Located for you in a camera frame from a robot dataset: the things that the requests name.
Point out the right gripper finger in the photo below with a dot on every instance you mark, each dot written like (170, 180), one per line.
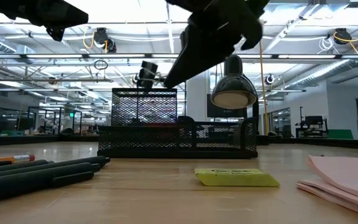
(191, 40)
(216, 49)

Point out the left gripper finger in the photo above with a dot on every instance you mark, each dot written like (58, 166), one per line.
(71, 12)
(68, 21)

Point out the black binder clip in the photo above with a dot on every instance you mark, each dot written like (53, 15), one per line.
(148, 70)

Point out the black mesh desk organizer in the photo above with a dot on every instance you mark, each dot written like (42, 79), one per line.
(154, 140)

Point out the orange pencil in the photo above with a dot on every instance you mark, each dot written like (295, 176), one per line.
(20, 159)

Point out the pink sticky note pad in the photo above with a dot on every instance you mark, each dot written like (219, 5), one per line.
(346, 174)

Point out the black desk lamp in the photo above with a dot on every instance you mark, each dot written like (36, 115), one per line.
(233, 84)

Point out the black robot workstation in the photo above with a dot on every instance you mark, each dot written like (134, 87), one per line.
(312, 123)

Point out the green board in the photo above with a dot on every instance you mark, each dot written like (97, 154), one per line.
(340, 134)

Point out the black metal table frame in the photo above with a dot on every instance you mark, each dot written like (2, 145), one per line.
(26, 140)

